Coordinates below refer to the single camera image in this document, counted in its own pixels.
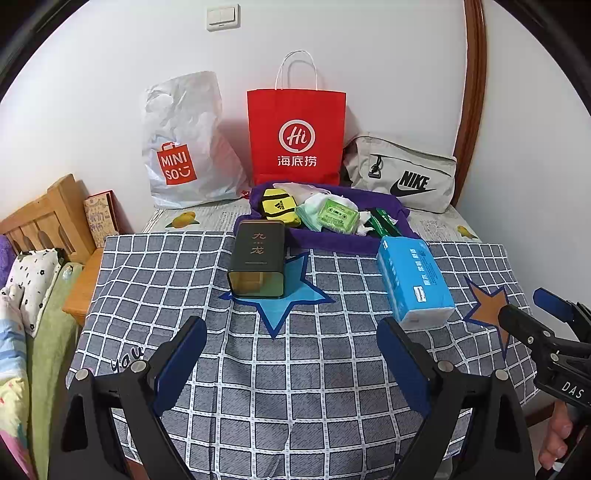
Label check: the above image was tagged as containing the wooden table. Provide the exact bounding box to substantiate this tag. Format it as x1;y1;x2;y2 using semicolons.
62;249;105;326

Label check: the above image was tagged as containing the blue tissue pack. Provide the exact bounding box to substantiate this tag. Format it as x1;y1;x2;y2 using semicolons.
376;236;456;330

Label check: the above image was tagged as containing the wooden headboard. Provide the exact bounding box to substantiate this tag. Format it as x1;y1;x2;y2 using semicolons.
0;174;98;264

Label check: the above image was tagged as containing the white plastic shopping bag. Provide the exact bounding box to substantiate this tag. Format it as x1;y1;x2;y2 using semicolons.
141;71;250;209

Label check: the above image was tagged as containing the dark green tin box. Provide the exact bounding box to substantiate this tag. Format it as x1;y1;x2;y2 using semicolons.
226;220;287;300

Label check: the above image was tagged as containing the yellow striped pouch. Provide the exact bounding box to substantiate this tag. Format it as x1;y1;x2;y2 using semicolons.
256;188;301;228

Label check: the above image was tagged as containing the grey waist bag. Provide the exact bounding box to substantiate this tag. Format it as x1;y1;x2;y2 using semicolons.
342;134;458;214

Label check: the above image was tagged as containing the red paper bag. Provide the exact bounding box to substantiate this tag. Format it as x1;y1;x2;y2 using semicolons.
247;50;348;188

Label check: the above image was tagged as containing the green cartoon tissue pack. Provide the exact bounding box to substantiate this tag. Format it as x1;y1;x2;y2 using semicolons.
318;198;361;234

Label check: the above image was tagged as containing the mango print sheet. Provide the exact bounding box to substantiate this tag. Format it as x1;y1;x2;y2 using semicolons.
141;203;481;243

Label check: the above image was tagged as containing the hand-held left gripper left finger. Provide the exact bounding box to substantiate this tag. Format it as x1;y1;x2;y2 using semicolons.
46;315;208;480

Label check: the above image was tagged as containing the green packet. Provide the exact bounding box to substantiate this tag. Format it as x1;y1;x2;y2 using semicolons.
372;209;403;238

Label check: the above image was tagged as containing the white sponge block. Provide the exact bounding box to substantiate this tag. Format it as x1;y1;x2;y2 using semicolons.
284;182;324;197

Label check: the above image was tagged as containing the purple plush toy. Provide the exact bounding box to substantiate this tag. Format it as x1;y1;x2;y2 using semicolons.
0;233;14;283

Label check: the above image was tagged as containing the grey checked cloth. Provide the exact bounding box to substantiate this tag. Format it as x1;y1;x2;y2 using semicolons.
69;233;541;480

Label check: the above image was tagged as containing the white floral pillow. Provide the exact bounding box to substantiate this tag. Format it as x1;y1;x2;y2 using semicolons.
7;248;65;337

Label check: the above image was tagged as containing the person's right hand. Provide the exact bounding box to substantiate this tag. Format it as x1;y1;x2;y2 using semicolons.
538;401;583;472

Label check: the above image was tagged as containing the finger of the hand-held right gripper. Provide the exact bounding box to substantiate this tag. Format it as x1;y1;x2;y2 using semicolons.
498;305;570;357
533;287;583;325

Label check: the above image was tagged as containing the light green blanket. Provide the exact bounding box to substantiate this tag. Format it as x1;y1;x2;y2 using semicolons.
25;262;84;480

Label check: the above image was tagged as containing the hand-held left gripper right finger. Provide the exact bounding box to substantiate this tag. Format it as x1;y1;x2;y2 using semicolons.
376;316;539;480

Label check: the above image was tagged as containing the white wall light switch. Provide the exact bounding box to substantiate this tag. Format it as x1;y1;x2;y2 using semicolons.
205;4;241;32

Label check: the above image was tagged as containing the brown wooden door frame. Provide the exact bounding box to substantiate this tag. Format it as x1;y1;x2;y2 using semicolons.
455;0;488;206

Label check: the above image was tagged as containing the brown patterned book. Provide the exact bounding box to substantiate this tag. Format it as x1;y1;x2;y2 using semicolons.
83;191;116;248

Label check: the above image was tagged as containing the purple towel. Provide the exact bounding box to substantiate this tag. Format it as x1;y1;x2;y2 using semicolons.
249;181;421;257

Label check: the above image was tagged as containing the colourful printed quilt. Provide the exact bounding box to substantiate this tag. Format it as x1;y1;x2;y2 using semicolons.
0;284;38;480

